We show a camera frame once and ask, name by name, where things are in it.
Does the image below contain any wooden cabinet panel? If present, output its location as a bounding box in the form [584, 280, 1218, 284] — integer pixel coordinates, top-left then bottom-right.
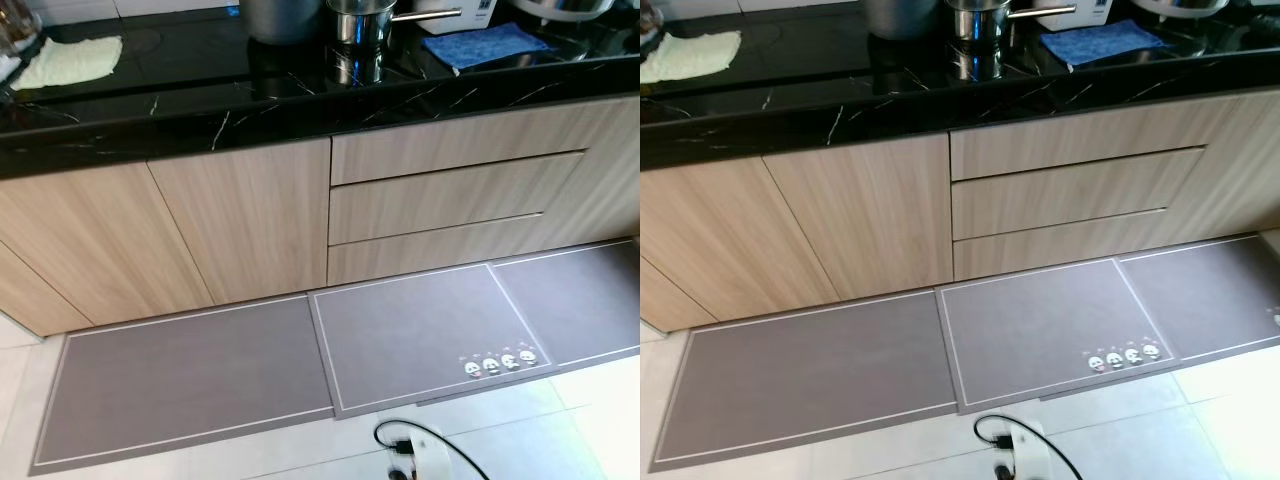
[545, 95, 641, 251]
[1165, 90, 1280, 246]

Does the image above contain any wooden cabinet door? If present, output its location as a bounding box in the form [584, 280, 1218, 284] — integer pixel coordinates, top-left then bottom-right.
[763, 132, 954, 302]
[640, 155, 842, 334]
[0, 160, 216, 338]
[147, 137, 332, 307]

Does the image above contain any pale green cloth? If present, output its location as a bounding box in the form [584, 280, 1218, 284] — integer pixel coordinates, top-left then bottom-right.
[8, 36, 124, 92]
[640, 30, 744, 86]

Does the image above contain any wooden drawer front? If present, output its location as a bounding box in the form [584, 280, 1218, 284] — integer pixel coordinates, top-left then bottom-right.
[330, 100, 626, 187]
[950, 95, 1246, 182]
[327, 212, 546, 287]
[952, 208, 1167, 282]
[951, 148, 1207, 242]
[328, 152, 587, 247]

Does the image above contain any white round cooker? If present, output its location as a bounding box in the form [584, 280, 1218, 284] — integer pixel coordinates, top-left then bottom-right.
[508, 0, 617, 23]
[1133, 0, 1233, 21]

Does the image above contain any blue cloth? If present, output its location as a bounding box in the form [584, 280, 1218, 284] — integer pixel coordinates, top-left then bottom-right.
[1038, 19, 1173, 70]
[420, 23, 554, 74]

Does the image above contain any white printed box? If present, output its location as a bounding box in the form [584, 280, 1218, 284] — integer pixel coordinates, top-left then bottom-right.
[405, 0, 501, 37]
[1025, 0, 1118, 33]

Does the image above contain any steel saucepan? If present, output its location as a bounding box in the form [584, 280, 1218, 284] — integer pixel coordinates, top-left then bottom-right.
[326, 0, 464, 51]
[945, 0, 1078, 48]

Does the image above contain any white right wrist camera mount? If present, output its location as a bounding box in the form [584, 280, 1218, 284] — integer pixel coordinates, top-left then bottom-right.
[392, 425, 456, 480]
[993, 420, 1053, 480]

